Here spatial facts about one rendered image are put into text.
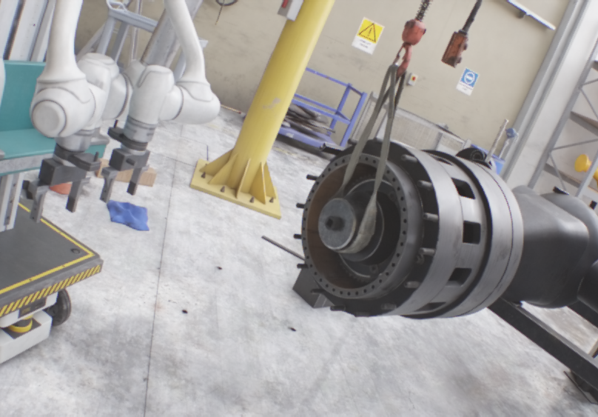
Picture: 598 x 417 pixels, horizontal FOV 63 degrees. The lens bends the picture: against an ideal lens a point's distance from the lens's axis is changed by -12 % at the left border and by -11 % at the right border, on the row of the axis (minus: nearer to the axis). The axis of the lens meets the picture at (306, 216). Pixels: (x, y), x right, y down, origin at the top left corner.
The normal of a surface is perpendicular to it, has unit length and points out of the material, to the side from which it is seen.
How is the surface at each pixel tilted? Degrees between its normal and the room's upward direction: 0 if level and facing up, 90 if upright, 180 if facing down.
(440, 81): 90
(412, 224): 59
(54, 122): 97
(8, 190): 90
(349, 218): 90
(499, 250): 70
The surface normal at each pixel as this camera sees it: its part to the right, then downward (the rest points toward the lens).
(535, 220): 0.07, -0.75
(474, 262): 0.62, 0.32
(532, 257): 0.29, 0.42
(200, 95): 0.76, -0.01
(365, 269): -0.73, -0.10
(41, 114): 0.09, 0.50
